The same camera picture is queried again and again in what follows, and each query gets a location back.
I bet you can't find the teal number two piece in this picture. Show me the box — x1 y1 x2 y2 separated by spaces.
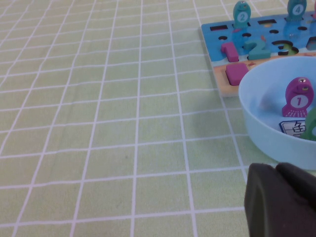
243 39 271 60

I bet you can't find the paper label with fish character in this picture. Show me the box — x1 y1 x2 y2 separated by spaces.
278 120 308 136

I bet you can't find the green fish piece three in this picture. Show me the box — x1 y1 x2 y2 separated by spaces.
300 107 316 142

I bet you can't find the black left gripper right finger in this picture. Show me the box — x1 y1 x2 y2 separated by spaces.
275 162 316 207

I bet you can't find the light blue plastic bowl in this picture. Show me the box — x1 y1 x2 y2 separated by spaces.
238 56 316 171

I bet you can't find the magenta fish piece one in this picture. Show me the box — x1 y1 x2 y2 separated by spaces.
281 77 315 118

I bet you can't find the teal fish piece four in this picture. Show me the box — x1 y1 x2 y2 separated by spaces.
286 0 308 22

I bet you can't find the green checked tablecloth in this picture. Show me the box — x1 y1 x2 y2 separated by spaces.
0 0 316 237

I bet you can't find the teal fish piece two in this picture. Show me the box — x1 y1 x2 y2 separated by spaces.
232 0 252 30

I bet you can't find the magenta number one piece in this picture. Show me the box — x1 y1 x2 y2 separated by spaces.
220 41 239 63

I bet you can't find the magenta rectangle piece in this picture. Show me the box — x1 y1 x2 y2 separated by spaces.
225 63 250 84

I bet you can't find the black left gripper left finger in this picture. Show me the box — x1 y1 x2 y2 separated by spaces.
243 162 316 237

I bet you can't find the blue wooden puzzle board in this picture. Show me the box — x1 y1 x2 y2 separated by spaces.
200 11 316 99

